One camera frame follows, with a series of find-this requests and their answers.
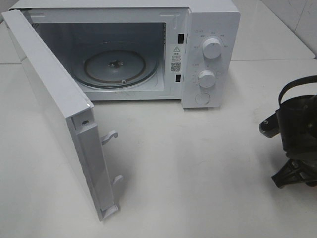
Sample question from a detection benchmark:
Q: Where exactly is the glass microwave turntable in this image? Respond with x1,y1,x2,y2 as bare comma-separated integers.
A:
81,50,159,89

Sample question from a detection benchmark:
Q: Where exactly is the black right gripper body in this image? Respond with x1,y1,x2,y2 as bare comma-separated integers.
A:
276,98,317,161

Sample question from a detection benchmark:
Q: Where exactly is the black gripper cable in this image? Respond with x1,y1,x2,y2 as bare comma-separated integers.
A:
277,75,317,106

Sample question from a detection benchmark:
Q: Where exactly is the white microwave oven body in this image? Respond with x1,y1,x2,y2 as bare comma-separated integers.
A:
8,0,240,108

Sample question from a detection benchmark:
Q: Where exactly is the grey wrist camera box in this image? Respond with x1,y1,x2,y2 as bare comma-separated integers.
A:
259,113,280,138

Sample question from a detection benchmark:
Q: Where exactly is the white upper power knob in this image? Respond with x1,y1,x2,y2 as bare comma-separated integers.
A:
202,36,223,60

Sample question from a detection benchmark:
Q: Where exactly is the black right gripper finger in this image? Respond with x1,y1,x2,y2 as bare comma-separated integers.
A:
303,172,317,187
271,159,306,188

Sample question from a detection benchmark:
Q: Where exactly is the white timer knob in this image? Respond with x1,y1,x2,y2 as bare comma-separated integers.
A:
198,70,216,88

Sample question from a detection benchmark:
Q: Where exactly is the white warning label sticker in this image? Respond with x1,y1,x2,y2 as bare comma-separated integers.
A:
169,44,184,73

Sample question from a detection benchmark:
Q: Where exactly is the white microwave door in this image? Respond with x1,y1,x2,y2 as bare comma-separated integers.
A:
2,10,122,220

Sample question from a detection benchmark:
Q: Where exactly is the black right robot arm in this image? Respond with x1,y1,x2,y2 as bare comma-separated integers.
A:
272,95,317,188

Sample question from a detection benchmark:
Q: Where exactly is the round white door button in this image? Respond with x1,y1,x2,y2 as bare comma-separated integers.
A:
195,93,211,105

